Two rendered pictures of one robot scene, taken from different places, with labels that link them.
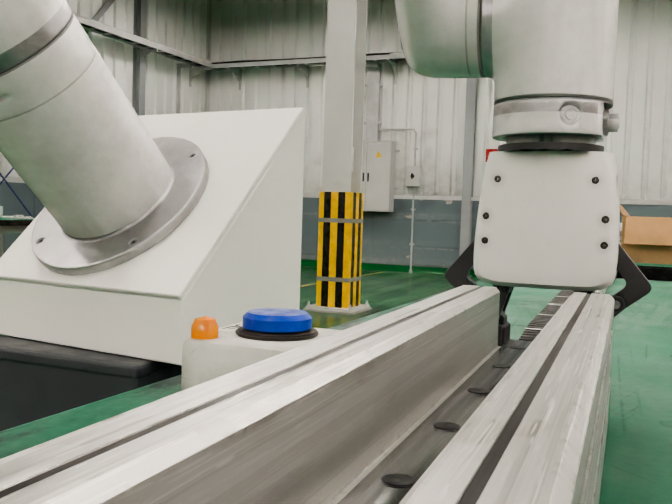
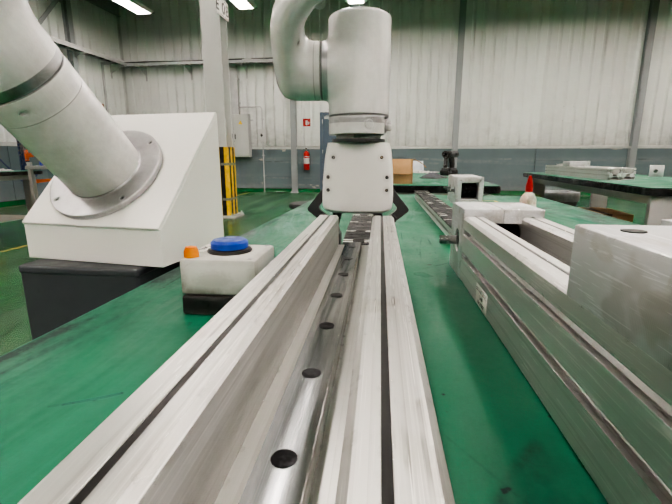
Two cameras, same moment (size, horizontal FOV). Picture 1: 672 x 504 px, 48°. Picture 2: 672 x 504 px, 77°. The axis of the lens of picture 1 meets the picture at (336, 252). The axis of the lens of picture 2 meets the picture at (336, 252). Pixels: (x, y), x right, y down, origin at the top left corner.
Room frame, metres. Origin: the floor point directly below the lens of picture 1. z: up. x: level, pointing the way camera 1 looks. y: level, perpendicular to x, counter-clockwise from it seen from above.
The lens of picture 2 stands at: (-0.03, 0.04, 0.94)
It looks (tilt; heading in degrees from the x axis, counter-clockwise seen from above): 13 degrees down; 345
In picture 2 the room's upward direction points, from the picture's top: straight up
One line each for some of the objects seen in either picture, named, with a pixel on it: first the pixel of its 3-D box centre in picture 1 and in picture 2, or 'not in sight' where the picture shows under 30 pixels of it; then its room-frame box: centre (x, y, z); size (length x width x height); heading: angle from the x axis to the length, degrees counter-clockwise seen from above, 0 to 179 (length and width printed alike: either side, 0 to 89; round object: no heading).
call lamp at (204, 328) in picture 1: (205, 326); (191, 251); (0.41, 0.07, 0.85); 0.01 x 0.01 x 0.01
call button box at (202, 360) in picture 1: (288, 384); (238, 276); (0.43, 0.02, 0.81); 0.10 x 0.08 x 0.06; 69
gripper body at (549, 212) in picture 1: (547, 211); (358, 173); (0.56, -0.15, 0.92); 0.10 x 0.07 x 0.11; 69
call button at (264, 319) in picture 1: (277, 327); (229, 247); (0.43, 0.03, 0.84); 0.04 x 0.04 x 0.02
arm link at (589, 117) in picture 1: (554, 126); (360, 128); (0.55, -0.16, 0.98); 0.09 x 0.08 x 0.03; 69
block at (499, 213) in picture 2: not in sight; (483, 239); (0.47, -0.31, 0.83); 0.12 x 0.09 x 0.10; 69
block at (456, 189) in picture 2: not in sight; (463, 190); (1.29, -0.79, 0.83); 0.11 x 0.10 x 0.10; 70
